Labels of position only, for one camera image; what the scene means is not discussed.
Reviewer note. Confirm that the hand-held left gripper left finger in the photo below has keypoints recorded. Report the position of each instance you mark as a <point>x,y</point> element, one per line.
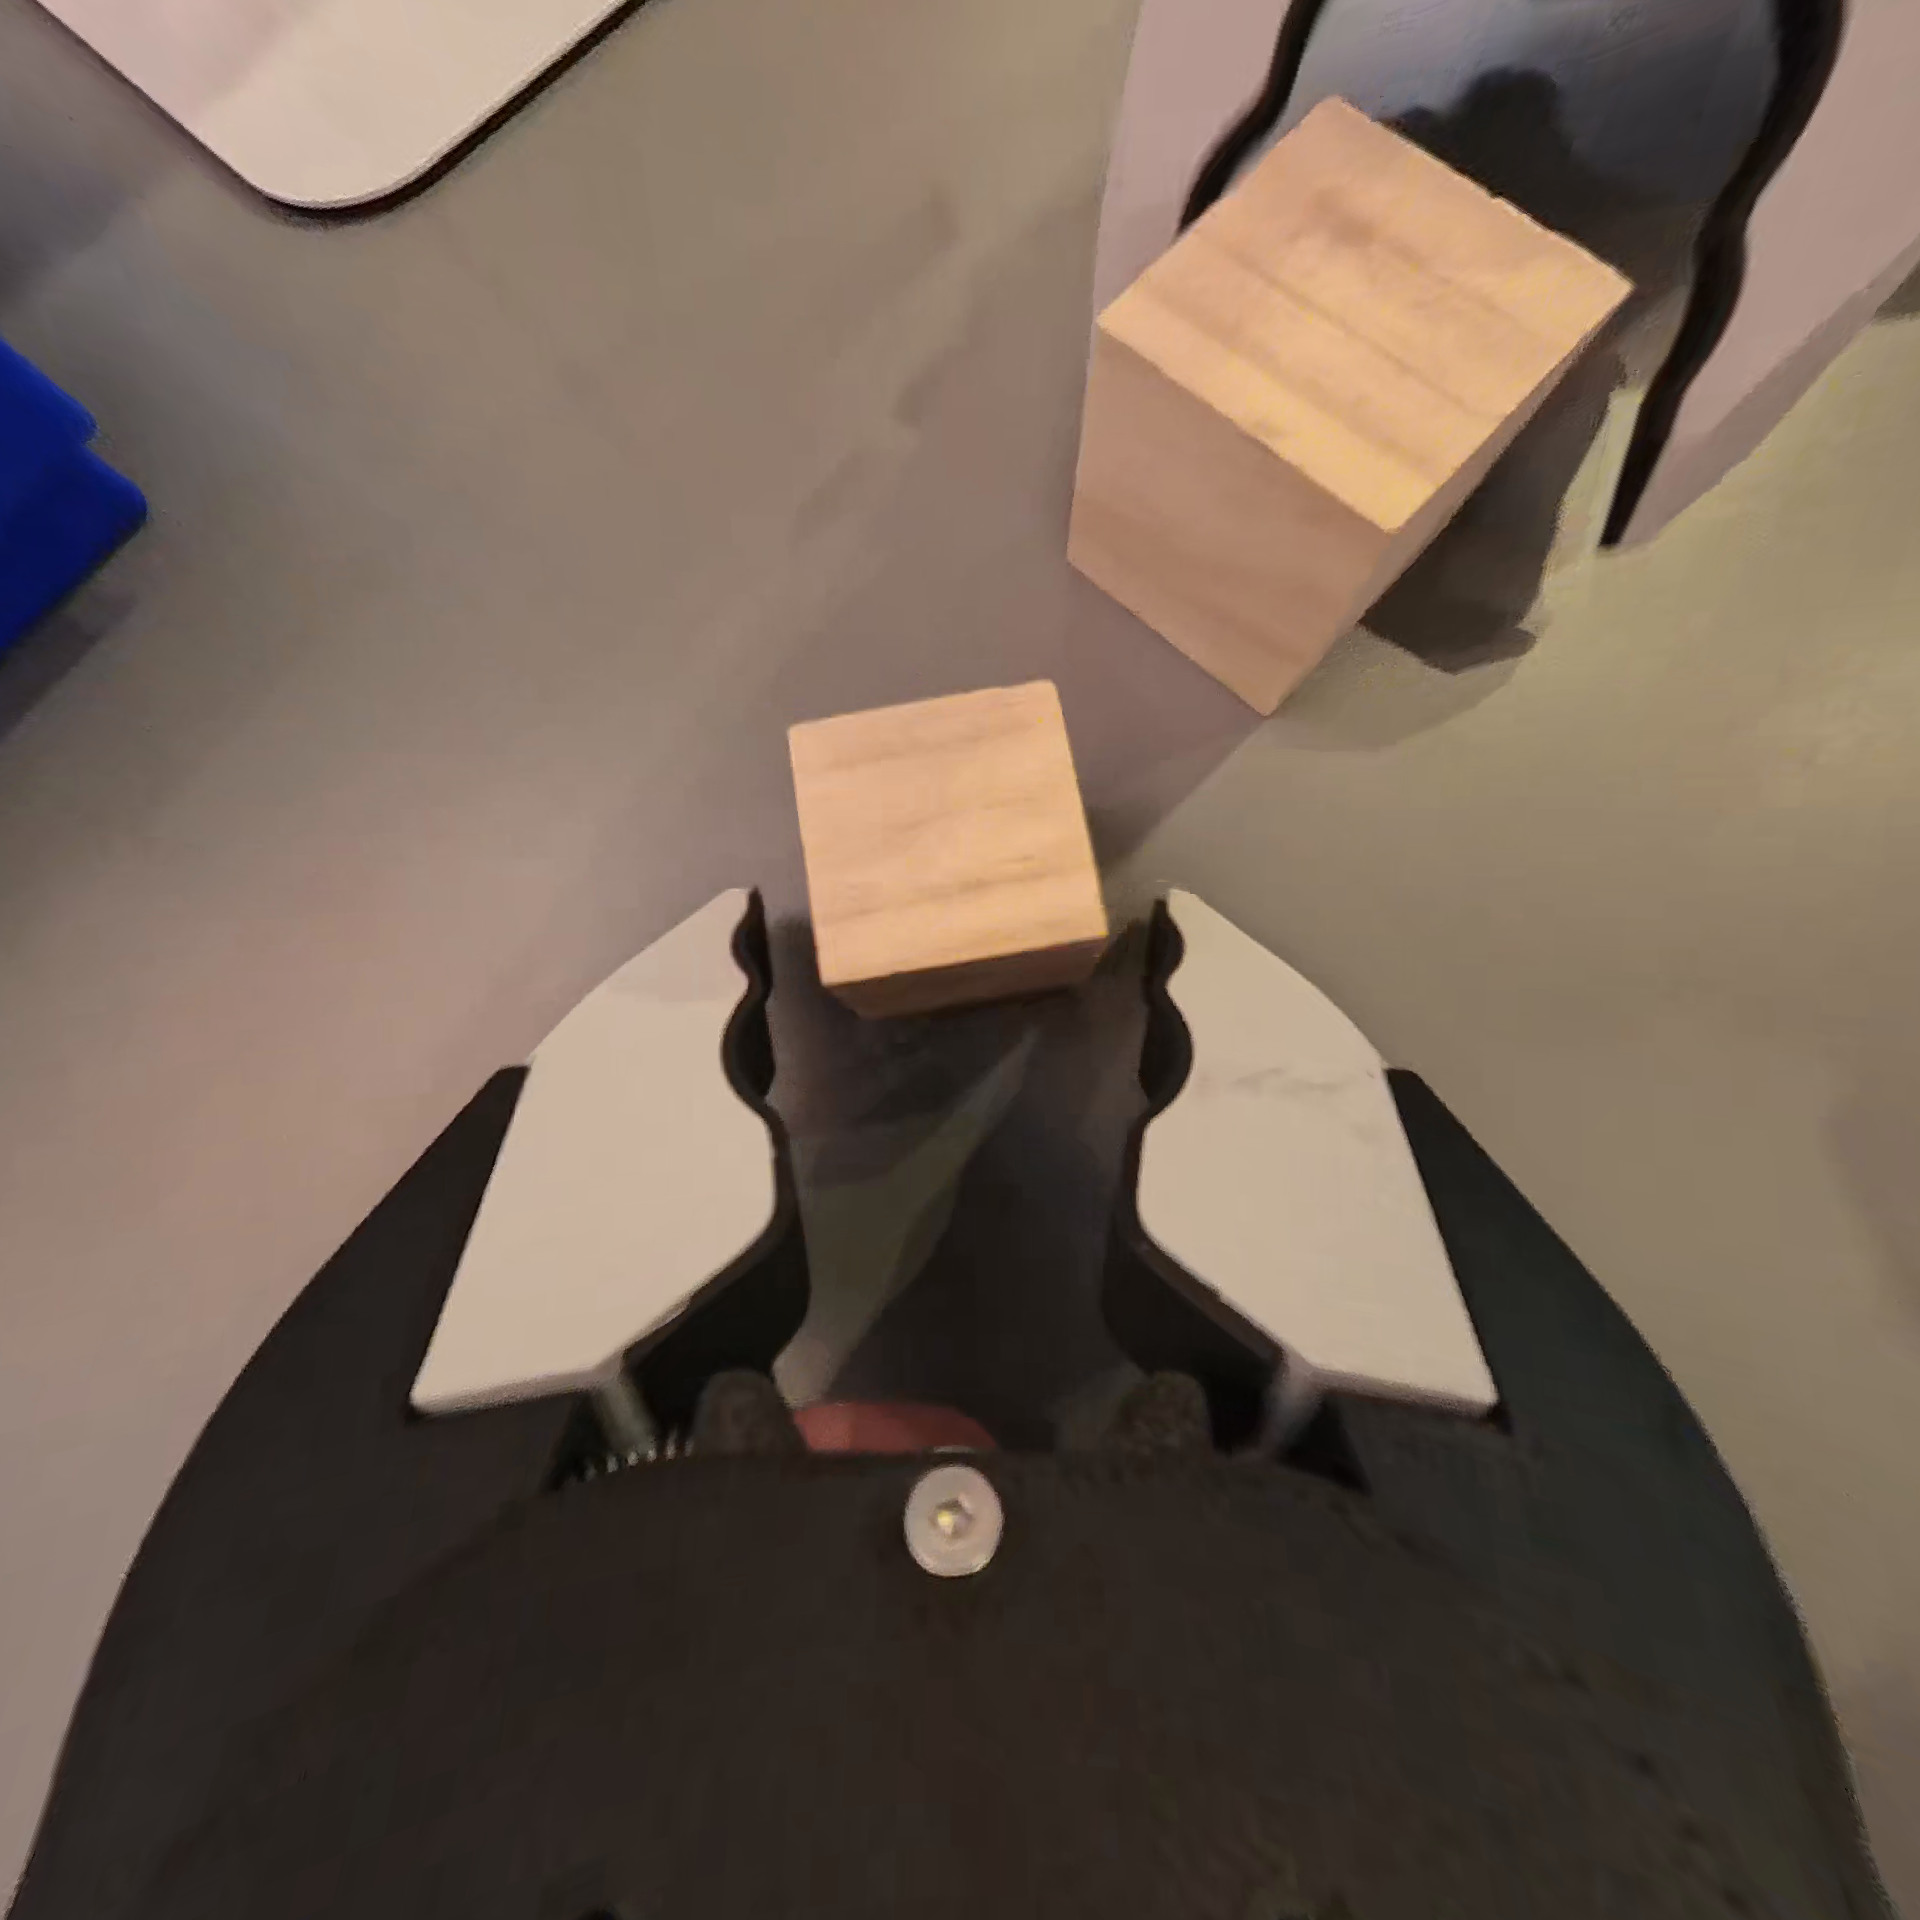
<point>615,1200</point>

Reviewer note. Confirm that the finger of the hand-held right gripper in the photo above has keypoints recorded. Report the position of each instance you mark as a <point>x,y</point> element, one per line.
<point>1171,106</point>
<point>1815,195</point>

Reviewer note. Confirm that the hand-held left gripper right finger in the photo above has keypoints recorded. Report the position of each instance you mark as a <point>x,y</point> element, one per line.
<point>1307,1215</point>

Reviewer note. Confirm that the large plain wooden cube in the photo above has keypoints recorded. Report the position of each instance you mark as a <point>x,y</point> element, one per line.
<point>1321,346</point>

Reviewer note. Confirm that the medium plain wooden cube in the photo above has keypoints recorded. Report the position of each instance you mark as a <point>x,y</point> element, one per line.
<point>945,839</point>

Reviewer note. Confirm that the blue plastic bin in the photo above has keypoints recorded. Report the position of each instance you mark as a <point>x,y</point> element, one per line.
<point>45,510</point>

